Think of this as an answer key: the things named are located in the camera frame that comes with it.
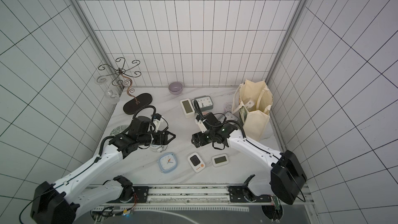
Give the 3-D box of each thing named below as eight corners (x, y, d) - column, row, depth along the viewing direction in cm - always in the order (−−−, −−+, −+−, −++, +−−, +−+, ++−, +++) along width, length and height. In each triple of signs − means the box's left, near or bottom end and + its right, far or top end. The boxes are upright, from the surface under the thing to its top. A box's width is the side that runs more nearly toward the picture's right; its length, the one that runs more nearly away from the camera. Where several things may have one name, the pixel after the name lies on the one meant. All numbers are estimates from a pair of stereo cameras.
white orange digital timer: (196, 174, 79) (196, 173, 78) (186, 158, 84) (186, 157, 83) (206, 167, 82) (206, 165, 80) (196, 152, 87) (195, 150, 85)
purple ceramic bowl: (167, 92, 119) (166, 87, 114) (175, 85, 124) (174, 79, 120) (177, 97, 115) (177, 92, 111) (185, 89, 121) (184, 84, 116)
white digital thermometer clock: (213, 167, 82) (213, 166, 81) (211, 156, 86) (211, 155, 84) (229, 164, 83) (230, 163, 82) (226, 154, 87) (227, 152, 85)
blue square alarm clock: (157, 172, 81) (155, 171, 78) (160, 154, 87) (159, 152, 85) (176, 172, 81) (175, 171, 78) (177, 154, 87) (177, 152, 85)
